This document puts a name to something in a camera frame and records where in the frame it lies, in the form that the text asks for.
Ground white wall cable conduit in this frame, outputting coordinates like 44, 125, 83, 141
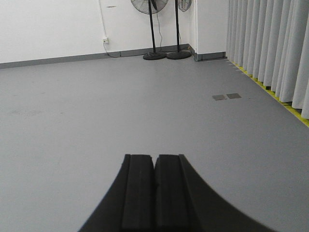
98, 0, 106, 39

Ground small black pedestal fan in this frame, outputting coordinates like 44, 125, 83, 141
167, 0, 192, 60

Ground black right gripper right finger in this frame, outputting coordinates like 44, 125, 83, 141
154, 154, 272, 232

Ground large black pedestal fan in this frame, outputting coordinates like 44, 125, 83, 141
131, 0, 168, 60

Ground black fan power cable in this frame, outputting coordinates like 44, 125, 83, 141
103, 9, 164, 58

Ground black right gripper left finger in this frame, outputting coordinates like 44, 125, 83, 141
80, 154, 155, 232

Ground white wall power outlet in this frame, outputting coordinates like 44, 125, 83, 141
102, 38, 109, 44

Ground grey pleated curtain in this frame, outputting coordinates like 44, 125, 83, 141
227, 0, 309, 119

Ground grey floor access plates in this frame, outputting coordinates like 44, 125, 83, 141
212, 93, 241, 101

